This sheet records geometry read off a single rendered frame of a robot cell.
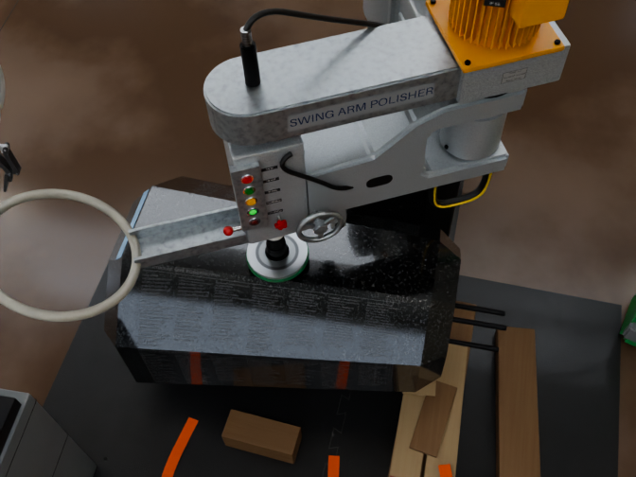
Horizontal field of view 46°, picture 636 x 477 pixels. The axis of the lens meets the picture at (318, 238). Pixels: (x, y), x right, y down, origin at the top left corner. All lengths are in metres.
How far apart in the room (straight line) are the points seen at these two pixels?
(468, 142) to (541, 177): 1.74
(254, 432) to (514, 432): 1.05
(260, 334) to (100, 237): 1.43
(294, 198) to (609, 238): 2.06
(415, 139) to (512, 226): 1.70
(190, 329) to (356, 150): 0.97
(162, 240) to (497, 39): 1.19
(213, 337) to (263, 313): 0.21
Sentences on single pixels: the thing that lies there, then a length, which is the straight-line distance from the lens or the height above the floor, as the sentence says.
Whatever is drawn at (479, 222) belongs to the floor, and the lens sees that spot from 3.80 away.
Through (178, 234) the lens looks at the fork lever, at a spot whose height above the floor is 1.08.
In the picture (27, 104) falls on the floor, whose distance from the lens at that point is 4.62.
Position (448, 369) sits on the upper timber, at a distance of 3.16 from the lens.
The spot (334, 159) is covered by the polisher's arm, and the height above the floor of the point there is 1.39.
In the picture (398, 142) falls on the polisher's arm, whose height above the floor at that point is 1.44.
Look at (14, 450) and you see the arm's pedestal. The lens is 2.66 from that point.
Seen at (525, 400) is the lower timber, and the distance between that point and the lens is 3.29.
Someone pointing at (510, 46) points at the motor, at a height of 1.72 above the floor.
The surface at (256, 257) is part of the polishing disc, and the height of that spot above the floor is 0.88.
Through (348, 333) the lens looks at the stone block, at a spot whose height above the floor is 0.71.
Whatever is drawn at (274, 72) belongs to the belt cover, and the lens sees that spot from 2.00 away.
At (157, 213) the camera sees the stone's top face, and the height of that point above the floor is 0.82.
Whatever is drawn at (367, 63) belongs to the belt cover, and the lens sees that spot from 2.01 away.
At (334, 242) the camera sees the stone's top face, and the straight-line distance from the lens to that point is 2.69.
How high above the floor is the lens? 3.08
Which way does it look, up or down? 57 degrees down
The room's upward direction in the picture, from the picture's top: 3 degrees counter-clockwise
